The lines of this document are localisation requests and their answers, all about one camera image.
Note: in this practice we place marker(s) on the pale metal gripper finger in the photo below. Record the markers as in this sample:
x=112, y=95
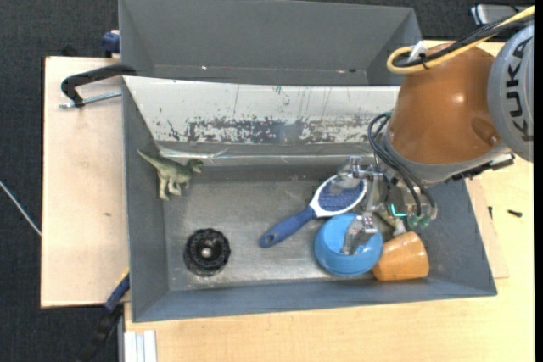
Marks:
x=359, y=234
x=353, y=173

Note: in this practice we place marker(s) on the blue bowl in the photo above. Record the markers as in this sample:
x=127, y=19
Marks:
x=339, y=258

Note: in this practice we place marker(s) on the black ribbed round knob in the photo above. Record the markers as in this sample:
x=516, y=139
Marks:
x=207, y=252

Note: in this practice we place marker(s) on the small black screw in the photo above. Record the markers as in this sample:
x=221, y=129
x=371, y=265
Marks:
x=516, y=213

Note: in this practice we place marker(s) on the blue and white hairbrush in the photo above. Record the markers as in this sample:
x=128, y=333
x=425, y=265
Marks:
x=331, y=199

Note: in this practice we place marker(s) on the green toy dinosaur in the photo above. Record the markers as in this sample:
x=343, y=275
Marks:
x=169, y=173

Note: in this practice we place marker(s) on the orange rounded block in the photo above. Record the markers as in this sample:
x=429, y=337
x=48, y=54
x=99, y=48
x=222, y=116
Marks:
x=403, y=258

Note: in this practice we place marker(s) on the grey metal bin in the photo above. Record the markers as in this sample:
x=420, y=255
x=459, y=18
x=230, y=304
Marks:
x=254, y=258

